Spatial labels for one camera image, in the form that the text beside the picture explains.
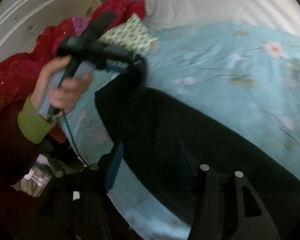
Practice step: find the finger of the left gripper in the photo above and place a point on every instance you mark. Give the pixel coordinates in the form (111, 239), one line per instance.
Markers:
(133, 65)

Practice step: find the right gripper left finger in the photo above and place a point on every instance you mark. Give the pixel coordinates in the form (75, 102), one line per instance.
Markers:
(79, 200)

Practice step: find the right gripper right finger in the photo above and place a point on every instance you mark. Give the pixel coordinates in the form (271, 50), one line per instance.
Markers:
(216, 201)

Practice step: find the black pants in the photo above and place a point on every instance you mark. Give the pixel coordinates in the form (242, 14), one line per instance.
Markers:
(149, 124)

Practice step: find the green sleeve left forearm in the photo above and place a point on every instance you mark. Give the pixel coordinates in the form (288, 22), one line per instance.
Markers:
(32, 125)

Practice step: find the person left hand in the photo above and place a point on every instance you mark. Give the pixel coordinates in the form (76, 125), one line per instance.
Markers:
(66, 96)

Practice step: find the green white checkered pillow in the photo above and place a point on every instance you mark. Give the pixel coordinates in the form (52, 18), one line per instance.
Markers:
(132, 35)

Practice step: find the white striped bed sheet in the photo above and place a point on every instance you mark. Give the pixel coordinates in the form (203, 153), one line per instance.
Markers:
(277, 14)

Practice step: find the red floral blanket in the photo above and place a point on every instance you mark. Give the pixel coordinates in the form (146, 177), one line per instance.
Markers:
(19, 72)

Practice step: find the light blue floral quilt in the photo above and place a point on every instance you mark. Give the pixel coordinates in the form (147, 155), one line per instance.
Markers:
(245, 77)

